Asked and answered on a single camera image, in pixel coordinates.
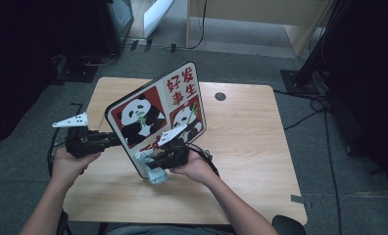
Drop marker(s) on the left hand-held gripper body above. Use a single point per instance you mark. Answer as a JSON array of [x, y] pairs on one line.
[[84, 142]]

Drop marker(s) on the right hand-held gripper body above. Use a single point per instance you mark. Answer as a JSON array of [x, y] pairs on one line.
[[175, 155]]

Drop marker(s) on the light blue cloth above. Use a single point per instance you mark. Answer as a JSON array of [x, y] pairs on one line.
[[156, 178]]

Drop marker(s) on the panda picture frame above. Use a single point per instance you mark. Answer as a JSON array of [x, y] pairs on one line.
[[169, 98]]

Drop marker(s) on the person's right hand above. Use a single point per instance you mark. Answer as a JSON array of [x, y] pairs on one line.
[[197, 169]]

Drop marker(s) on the person's left hand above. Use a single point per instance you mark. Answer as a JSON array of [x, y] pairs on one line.
[[68, 168]]

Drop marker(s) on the black angled floor tape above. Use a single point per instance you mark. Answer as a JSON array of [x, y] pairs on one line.
[[76, 112]]

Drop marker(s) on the person's grey-blue clothing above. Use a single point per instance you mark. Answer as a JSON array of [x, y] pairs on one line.
[[169, 230]]

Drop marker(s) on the black flat stand base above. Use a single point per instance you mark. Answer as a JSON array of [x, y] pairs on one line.
[[77, 71]]

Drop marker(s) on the dark round table grommet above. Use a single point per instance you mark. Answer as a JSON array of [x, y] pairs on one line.
[[220, 96]]

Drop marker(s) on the dark monitor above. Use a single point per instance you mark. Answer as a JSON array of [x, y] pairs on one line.
[[117, 23]]

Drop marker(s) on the white panel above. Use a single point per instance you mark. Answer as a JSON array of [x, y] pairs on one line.
[[156, 14]]

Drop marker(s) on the grey tape piece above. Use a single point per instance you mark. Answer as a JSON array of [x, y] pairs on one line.
[[300, 199]]

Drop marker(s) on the black stand with base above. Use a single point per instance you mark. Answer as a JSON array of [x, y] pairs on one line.
[[300, 81]]

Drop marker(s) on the light wooden cabinet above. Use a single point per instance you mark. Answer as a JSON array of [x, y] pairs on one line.
[[247, 11]]

